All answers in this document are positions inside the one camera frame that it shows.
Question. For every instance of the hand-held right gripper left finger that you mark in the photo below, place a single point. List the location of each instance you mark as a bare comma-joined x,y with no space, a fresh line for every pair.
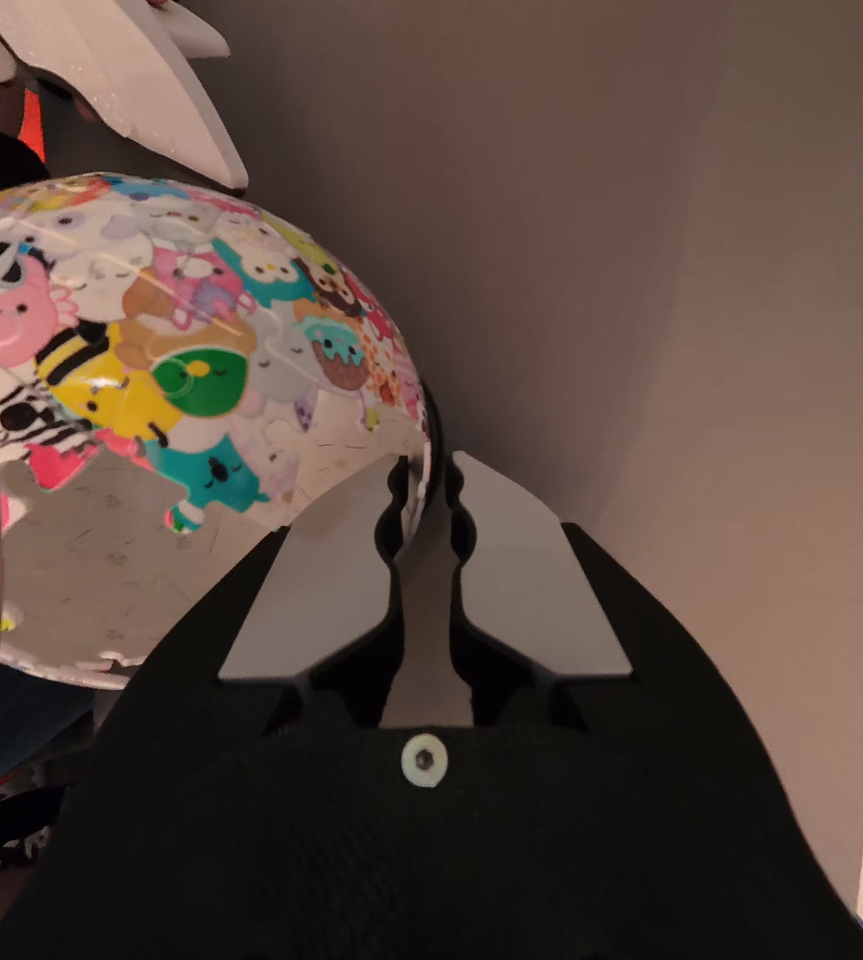
319,600

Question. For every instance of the black ball stand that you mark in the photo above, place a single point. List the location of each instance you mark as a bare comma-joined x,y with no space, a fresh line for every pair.
435,427

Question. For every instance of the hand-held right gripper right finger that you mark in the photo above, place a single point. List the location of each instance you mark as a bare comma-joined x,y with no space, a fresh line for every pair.
529,592

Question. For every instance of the person's dark blue clothing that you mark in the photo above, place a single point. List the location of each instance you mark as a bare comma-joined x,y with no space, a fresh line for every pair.
41,712

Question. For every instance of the colourful puzzle ball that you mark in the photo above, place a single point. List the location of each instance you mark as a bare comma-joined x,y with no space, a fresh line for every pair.
176,337

